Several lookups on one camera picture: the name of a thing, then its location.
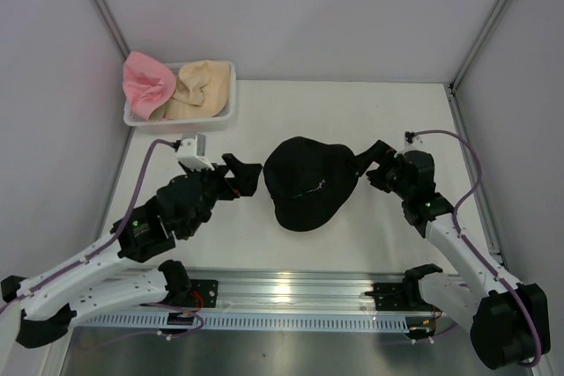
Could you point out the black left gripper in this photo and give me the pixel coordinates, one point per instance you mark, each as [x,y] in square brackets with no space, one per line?
[245,181]

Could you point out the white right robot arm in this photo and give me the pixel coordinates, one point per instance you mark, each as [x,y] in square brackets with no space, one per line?
[506,319]

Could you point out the white plastic basket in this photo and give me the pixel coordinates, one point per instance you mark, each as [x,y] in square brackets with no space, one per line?
[218,122]

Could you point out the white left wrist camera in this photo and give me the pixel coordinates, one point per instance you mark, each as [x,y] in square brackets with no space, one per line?
[190,153]

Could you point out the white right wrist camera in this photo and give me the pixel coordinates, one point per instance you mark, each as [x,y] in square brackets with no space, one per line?
[412,142]

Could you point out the white slotted cable duct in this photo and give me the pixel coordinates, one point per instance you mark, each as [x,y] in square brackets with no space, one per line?
[254,321]

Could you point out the beige bucket hat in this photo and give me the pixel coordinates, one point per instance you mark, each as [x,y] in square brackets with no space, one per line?
[202,90]

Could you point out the aluminium corner post right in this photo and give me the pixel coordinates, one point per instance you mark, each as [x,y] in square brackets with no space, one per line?
[479,43]

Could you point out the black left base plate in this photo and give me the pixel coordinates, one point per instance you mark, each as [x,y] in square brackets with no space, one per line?
[204,293]

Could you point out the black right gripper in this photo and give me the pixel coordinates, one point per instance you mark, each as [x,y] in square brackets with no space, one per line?
[378,152]

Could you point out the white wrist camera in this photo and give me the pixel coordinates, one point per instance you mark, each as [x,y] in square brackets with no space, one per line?
[190,153]
[412,142]

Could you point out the pink bucket hat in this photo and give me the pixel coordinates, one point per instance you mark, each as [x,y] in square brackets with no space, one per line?
[147,85]

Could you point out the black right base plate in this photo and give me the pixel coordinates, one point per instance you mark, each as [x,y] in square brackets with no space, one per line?
[398,297]

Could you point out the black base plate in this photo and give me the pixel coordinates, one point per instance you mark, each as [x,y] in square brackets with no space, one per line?
[204,293]
[398,297]

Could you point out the black bucket hat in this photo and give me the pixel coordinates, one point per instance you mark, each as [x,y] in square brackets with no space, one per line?
[308,181]

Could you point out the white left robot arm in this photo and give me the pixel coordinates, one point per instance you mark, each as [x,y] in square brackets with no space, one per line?
[83,287]

